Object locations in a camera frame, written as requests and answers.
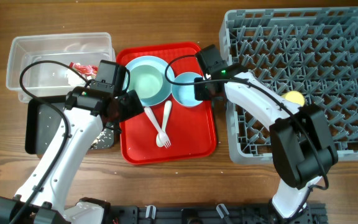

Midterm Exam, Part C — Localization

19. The light blue bowl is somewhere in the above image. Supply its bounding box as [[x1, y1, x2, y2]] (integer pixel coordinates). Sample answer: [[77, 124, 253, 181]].
[[172, 72, 202, 108]]

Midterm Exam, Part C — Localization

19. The red snack wrapper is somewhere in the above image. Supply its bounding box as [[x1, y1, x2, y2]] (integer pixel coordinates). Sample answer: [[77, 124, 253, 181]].
[[69, 62, 98, 77]]

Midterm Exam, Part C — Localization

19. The white tissue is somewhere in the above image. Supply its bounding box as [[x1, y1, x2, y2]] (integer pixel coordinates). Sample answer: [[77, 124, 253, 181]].
[[65, 71, 86, 86]]

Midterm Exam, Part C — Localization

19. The yellow plastic cup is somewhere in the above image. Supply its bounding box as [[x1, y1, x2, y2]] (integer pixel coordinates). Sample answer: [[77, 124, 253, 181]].
[[282, 91, 305, 106]]

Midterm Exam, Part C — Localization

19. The pale green bowl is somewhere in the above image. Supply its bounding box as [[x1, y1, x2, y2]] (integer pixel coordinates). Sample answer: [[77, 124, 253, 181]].
[[129, 65, 163, 99]]

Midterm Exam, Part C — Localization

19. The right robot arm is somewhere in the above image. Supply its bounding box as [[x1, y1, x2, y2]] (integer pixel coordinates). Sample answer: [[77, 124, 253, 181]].
[[195, 45, 339, 223]]

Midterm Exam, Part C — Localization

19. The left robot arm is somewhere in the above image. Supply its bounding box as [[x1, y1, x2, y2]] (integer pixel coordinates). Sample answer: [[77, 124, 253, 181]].
[[0, 60, 144, 223]]

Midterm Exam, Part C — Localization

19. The black food waste tray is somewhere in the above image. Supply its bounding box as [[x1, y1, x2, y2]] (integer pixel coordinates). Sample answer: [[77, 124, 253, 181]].
[[25, 95, 116, 156]]

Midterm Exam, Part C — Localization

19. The clear plastic waste bin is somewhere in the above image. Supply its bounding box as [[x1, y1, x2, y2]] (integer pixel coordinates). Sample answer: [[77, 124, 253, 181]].
[[6, 32, 116, 103]]

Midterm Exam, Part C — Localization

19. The grey dishwasher rack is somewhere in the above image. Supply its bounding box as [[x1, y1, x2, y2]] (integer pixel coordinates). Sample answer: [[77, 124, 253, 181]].
[[219, 7, 358, 161]]

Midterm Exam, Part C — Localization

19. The white plastic spoon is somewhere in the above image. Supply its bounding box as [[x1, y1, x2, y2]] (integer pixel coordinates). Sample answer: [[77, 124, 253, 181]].
[[144, 107, 168, 147]]

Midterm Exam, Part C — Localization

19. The light blue plate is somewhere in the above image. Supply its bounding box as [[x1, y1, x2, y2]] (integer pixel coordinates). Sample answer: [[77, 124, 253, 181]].
[[126, 55, 172, 106]]

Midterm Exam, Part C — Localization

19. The red plastic tray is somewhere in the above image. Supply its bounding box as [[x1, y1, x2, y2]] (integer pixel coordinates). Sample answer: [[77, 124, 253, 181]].
[[116, 42, 217, 165]]

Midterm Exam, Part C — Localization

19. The white rice pile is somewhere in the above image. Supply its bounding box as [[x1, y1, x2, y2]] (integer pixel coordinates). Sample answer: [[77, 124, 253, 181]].
[[90, 129, 114, 149]]

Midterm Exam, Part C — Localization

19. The white plastic fork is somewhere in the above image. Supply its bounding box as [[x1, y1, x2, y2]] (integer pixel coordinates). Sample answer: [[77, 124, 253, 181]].
[[159, 100, 172, 147]]

